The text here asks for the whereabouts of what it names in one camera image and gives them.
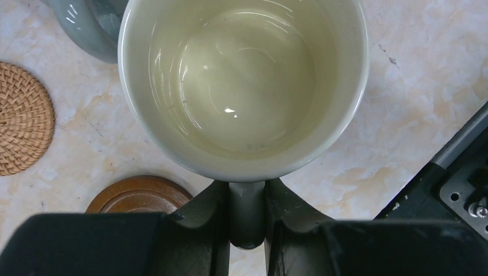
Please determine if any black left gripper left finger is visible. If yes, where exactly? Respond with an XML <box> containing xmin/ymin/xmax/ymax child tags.
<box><xmin>1</xmin><ymin>181</ymin><xmax>230</xmax><ymax>275</ymax></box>

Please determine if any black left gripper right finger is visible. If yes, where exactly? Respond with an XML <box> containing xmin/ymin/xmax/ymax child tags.
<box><xmin>264</xmin><ymin>179</ymin><xmax>487</xmax><ymax>275</ymax></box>

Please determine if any brown wooden coaster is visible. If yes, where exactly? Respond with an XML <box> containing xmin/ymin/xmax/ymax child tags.
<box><xmin>86</xmin><ymin>175</ymin><xmax>193</xmax><ymax>213</ymax></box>

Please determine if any cream yellow mug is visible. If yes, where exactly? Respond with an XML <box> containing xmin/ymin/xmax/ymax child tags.
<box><xmin>118</xmin><ymin>1</ymin><xmax>369</xmax><ymax>250</ymax></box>

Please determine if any grey blue mug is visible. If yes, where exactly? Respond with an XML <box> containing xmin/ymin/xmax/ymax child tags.
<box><xmin>42</xmin><ymin>0</ymin><xmax>128</xmax><ymax>64</ymax></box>

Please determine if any woven rattan coaster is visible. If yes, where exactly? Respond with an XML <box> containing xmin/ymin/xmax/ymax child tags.
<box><xmin>1</xmin><ymin>62</ymin><xmax>55</xmax><ymax>176</ymax></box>

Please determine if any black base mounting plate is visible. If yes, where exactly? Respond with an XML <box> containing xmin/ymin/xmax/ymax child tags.
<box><xmin>376</xmin><ymin>131</ymin><xmax>487</xmax><ymax>239</ymax></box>

